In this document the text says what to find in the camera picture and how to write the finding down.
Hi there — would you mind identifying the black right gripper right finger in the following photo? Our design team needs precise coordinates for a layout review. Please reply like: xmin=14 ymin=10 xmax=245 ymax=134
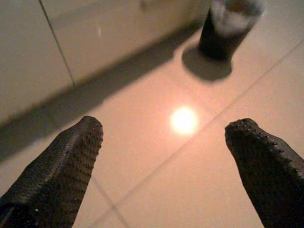
xmin=224 ymin=118 xmax=304 ymax=228

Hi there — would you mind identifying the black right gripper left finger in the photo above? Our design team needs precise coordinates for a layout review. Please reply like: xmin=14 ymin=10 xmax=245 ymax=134
xmin=0 ymin=115 xmax=104 ymax=228

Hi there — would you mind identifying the white kitchen cabinet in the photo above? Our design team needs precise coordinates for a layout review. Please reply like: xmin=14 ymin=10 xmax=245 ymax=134
xmin=0 ymin=0 xmax=211 ymax=124

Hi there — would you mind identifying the black tapered cylinder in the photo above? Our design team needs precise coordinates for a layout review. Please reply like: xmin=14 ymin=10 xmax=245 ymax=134
xmin=198 ymin=0 xmax=266 ymax=61

